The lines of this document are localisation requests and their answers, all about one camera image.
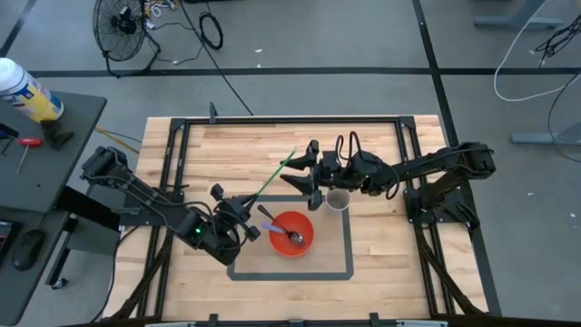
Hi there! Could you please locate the red plastic bowl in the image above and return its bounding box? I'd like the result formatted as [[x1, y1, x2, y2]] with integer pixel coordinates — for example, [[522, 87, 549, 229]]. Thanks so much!
[[269, 210, 315, 259]]

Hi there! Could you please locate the green plastic utensil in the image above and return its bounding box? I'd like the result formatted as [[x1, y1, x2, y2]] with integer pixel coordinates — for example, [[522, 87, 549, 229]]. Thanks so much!
[[252, 147, 299, 201]]

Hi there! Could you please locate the yellow floor cable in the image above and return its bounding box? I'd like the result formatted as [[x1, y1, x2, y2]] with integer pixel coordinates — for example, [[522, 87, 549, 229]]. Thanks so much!
[[94, 125, 142, 156]]

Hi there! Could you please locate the coiled black cable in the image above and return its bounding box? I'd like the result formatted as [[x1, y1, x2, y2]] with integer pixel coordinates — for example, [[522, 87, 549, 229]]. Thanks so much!
[[198, 10, 225, 52]]

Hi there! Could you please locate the metal spoon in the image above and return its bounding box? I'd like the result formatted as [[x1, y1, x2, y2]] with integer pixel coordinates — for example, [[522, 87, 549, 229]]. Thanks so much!
[[257, 203, 306, 248]]

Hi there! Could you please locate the black computer mouse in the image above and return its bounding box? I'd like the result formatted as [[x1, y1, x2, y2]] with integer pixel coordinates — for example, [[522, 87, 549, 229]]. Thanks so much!
[[11, 228, 47, 273]]

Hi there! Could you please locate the black aluminium table frame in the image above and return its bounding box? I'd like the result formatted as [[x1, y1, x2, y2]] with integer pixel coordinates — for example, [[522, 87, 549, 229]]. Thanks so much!
[[107, 102, 503, 327]]

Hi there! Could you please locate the black hex key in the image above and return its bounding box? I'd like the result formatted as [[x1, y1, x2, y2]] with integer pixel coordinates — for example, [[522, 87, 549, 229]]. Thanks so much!
[[0, 122, 21, 156]]

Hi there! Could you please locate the dark screen device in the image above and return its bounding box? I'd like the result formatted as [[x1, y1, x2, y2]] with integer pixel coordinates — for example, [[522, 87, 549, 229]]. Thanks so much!
[[0, 220, 18, 267]]

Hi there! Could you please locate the grey desk leg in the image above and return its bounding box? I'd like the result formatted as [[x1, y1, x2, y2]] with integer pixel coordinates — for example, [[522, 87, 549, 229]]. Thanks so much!
[[509, 119, 581, 147], [473, 0, 565, 29]]

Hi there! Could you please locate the black floor fan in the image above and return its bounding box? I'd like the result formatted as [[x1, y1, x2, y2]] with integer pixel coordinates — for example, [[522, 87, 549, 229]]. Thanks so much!
[[92, 0, 162, 79]]

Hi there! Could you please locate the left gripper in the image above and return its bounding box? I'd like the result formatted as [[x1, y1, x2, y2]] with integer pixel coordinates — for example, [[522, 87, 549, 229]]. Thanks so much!
[[209, 183, 263, 249]]

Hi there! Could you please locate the black clamp block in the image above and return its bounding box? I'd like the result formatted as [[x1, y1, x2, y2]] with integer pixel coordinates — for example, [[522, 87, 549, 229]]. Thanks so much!
[[40, 118, 75, 152]]

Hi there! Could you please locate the yellow wipes canister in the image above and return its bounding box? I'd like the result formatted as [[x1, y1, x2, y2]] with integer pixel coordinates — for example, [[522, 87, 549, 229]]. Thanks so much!
[[0, 56, 66, 124]]

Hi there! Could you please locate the white floor cable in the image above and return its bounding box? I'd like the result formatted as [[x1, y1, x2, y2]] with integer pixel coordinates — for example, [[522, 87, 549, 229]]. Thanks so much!
[[493, 0, 581, 104]]

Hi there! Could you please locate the long black floor cable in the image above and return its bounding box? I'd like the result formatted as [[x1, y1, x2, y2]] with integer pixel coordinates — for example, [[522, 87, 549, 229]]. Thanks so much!
[[178, 0, 255, 116]]

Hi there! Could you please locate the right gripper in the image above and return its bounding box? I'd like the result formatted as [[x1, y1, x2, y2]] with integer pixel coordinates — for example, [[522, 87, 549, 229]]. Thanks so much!
[[280, 139, 364, 212]]

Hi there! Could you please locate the lavender plastic utensil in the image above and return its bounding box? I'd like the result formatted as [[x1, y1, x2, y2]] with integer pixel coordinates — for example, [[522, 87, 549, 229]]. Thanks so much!
[[261, 221, 287, 236]]

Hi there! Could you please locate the red handled screwdriver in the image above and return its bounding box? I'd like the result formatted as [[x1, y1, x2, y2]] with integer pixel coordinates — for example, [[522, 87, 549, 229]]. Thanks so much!
[[15, 136, 44, 175]]

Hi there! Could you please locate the tangled black cable bundle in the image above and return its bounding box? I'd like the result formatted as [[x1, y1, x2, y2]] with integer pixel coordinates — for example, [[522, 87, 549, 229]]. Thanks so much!
[[535, 15, 581, 59]]

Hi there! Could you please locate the clear mat with grey border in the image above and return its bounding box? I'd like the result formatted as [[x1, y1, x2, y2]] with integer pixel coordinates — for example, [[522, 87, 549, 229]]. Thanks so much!
[[226, 194, 356, 282]]

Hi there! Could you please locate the dark grey side table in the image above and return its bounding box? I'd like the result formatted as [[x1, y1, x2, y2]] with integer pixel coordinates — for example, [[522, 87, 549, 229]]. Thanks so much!
[[0, 90, 122, 326]]

